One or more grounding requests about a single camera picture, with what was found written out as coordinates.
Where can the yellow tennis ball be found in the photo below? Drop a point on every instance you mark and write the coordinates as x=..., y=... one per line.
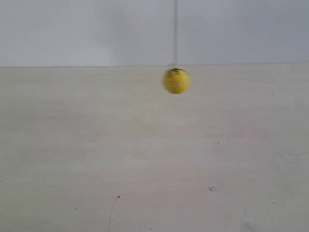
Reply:
x=176, y=81

